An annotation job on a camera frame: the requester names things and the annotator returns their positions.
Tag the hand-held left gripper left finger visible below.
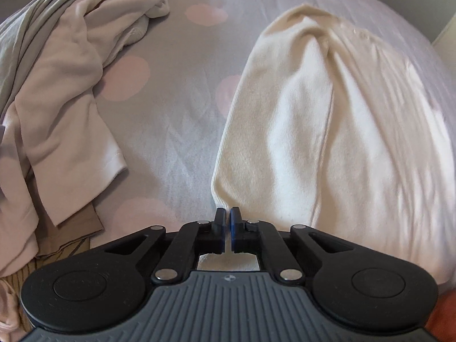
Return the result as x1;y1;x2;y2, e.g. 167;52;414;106
104;207;229;286

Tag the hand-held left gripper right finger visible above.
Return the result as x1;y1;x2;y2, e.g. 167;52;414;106
230;207;348;286

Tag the cream knit sweater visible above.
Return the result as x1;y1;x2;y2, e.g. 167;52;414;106
211;3;452;286

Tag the tan garment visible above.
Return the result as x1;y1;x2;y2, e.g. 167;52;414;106
0;199;106;330

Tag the light pink shirt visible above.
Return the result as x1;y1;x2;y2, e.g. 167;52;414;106
0;5;129;342

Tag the orange cloth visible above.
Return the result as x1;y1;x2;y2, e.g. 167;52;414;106
426;290;456;342

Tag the grey-green garment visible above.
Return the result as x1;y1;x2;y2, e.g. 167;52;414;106
0;0;88;115

